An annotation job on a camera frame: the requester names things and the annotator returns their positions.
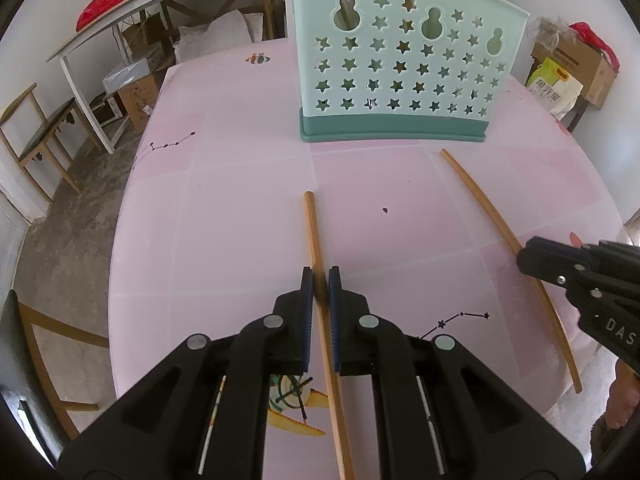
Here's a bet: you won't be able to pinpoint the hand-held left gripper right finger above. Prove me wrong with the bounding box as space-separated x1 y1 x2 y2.
327 265 586 480

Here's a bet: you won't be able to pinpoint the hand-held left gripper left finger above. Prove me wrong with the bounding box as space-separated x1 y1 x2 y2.
57 266 316 480

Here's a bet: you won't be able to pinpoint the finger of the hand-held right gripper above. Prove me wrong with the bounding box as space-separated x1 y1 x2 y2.
516 236 640 361

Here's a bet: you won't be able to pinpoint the long wooden chopstick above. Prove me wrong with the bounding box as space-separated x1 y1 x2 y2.
440 148 584 395
302 190 356 480

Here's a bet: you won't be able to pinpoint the teal star-cutout utensil holder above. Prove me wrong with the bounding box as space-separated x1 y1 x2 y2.
287 0 531 145

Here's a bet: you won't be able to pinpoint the person's right forearm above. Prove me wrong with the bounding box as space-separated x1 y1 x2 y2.
604 360 639 432

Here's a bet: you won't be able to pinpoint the dark wooden stool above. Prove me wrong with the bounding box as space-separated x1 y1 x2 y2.
564 100 591 134

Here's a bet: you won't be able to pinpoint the yellow green rice bag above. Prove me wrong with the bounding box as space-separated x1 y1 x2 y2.
523 57 584 116

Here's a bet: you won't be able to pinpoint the large open cardboard box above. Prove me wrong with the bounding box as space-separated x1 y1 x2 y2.
529 25 619 109

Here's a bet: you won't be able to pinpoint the small red bag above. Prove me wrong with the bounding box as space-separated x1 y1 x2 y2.
569 21 621 74

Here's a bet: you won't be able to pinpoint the wooden chair with black back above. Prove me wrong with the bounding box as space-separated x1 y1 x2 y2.
0 288 111 442

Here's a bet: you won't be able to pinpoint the brown cardboard box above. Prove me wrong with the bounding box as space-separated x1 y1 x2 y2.
114 71 161 134

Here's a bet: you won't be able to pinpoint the white boxy appliance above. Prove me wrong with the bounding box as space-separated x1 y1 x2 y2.
89 97 126 129

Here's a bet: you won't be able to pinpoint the white sack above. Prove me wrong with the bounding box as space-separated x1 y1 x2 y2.
173 9 264 64

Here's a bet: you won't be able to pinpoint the clear plastic storage box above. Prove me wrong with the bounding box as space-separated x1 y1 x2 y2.
102 57 154 94

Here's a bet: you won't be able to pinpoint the white panel door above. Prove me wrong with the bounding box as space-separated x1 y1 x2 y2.
0 170 31 286

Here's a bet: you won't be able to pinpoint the wooden chair with dark seat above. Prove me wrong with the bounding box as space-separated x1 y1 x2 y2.
0 82 104 206

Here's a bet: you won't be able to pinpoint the cardboard boxes under desk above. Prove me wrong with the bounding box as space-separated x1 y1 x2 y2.
122 10 169 51

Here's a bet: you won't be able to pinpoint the white desk with wooden top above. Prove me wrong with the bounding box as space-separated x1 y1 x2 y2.
46 0 281 155

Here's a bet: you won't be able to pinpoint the red plastic bag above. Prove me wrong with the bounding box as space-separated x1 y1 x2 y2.
76 0 132 32

